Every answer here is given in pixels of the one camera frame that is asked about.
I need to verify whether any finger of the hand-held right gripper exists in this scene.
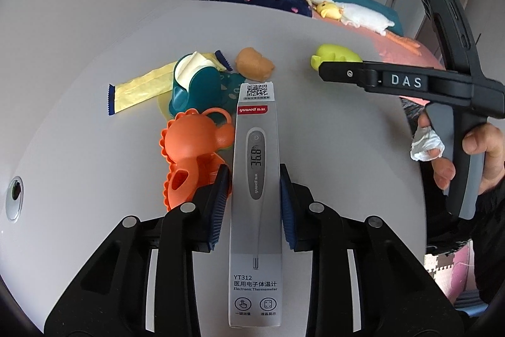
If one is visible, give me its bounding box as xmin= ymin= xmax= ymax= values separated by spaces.
xmin=318 ymin=61 xmax=381 ymax=93

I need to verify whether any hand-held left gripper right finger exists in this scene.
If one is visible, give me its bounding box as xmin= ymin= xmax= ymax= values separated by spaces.
xmin=279 ymin=162 xmax=464 ymax=337

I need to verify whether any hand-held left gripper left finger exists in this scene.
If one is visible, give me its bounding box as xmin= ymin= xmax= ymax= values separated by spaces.
xmin=43 ymin=163 xmax=233 ymax=337

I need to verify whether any white thermometer box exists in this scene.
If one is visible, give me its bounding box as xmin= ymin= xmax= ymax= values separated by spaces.
xmin=228 ymin=81 xmax=285 ymax=329

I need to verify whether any person's right forearm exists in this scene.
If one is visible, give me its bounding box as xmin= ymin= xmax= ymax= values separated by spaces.
xmin=469 ymin=187 xmax=505 ymax=306

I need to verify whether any person's right hand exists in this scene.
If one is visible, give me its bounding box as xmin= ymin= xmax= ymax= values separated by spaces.
xmin=410 ymin=111 xmax=505 ymax=197

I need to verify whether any yellow-green plastic toy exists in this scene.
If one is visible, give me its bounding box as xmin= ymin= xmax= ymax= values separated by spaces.
xmin=310 ymin=43 xmax=364 ymax=70

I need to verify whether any pink bed cover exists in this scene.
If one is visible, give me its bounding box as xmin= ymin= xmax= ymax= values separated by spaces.
xmin=312 ymin=11 xmax=446 ymax=71

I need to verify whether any white goose plush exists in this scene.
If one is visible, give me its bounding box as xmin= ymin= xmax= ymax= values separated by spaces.
xmin=311 ymin=0 xmax=422 ymax=54

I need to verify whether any orange plastic toy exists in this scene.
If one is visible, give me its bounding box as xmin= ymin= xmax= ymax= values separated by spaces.
xmin=159 ymin=107 xmax=235 ymax=212

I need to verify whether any yellow duck plush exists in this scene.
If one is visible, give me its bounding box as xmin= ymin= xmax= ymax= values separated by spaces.
xmin=316 ymin=1 xmax=343 ymax=21

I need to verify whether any white finger bandage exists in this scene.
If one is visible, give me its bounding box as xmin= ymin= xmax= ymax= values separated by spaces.
xmin=410 ymin=125 xmax=445 ymax=162

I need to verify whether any brown plastic toy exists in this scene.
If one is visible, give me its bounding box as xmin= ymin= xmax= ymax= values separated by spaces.
xmin=235 ymin=47 xmax=276 ymax=82

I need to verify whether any teal spotted disc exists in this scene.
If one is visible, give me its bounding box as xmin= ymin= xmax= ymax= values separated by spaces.
xmin=219 ymin=72 xmax=242 ymax=103

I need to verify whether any cream paper roll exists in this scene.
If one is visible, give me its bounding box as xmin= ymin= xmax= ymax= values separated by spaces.
xmin=174 ymin=51 xmax=214 ymax=89

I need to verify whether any yellow snack wrapper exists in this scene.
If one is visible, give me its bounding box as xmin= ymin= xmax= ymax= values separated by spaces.
xmin=106 ymin=50 xmax=231 ymax=117

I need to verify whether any foam puzzle floor mat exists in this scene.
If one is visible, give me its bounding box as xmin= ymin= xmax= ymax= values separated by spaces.
xmin=424 ymin=238 xmax=488 ymax=310

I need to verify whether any metal cable grommet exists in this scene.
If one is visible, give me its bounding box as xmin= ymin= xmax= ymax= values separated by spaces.
xmin=5 ymin=176 xmax=24 ymax=222

